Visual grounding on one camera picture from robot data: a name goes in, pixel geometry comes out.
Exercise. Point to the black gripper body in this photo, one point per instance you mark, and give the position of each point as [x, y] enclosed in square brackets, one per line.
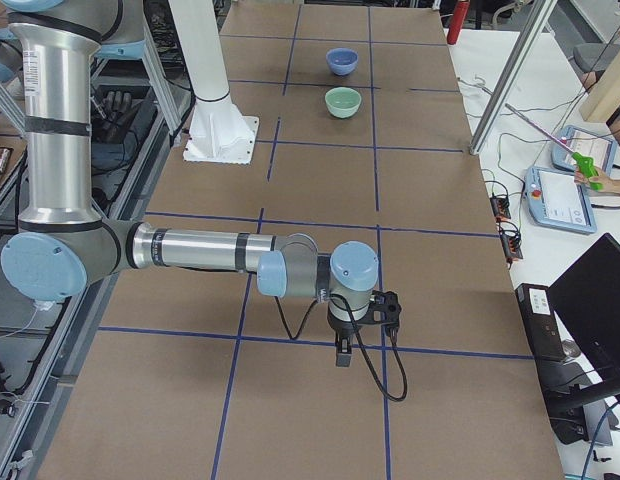
[342, 329]

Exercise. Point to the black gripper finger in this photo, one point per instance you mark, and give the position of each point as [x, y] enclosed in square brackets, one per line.
[347, 351]
[340, 346]

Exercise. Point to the blue bowl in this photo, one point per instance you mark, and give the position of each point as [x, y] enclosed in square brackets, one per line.
[342, 61]

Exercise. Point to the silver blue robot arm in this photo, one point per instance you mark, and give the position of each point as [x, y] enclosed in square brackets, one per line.
[63, 244]

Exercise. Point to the green bowl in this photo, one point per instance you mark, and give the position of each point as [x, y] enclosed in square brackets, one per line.
[342, 102]

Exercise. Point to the person's hand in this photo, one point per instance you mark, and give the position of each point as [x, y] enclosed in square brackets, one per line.
[607, 184]

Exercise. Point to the black small computer box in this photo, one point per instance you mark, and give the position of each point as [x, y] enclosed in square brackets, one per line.
[539, 322]

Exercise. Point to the orange black connector module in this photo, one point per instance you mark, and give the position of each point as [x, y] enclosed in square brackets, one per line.
[500, 207]

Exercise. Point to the near teach pendant tablet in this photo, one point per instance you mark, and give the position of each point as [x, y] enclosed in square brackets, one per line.
[556, 201]

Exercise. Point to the teach pendant tablet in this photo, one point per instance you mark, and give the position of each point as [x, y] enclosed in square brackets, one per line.
[602, 149]
[556, 201]

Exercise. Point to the black monitor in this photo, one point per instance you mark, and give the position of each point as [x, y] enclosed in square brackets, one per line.
[586, 298]

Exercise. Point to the far teach pendant tablet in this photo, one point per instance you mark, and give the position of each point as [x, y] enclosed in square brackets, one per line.
[602, 149]

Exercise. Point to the red bottle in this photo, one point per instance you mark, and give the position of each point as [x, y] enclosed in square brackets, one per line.
[457, 20]

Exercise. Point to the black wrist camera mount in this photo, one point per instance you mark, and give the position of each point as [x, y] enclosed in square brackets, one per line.
[384, 310]

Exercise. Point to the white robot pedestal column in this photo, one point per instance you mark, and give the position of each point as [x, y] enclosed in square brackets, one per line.
[218, 132]

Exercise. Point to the green handled reacher grabber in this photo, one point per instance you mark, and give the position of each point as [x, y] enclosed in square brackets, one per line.
[585, 164]

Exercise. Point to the aluminium frame post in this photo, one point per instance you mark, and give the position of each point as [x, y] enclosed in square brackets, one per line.
[522, 48]

